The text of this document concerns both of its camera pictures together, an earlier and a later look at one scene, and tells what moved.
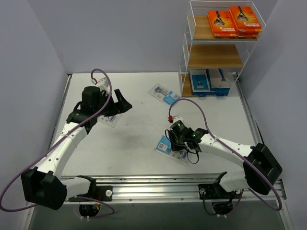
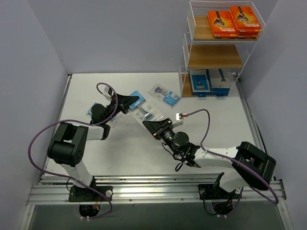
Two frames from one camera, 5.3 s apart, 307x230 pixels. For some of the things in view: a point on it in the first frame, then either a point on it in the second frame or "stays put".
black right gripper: x=176 y=141 -> x=162 y=129
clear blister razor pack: x=111 y=120 stays put
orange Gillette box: x=222 y=23 stays put
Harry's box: x=220 y=91 stays put
